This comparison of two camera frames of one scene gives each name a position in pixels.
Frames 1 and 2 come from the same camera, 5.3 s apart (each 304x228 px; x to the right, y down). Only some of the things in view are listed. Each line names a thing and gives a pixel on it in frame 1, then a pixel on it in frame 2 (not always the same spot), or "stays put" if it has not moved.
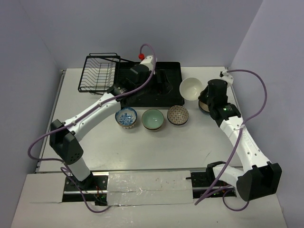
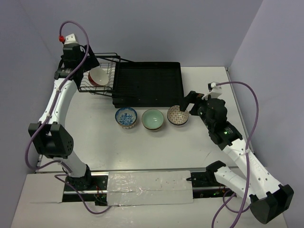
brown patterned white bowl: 177,115 stays put
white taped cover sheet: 149,187 stays put
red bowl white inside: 190,88 -> 98,77
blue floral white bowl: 126,117 stays put
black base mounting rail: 201,187 stays put
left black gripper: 159,77 -> 88,62
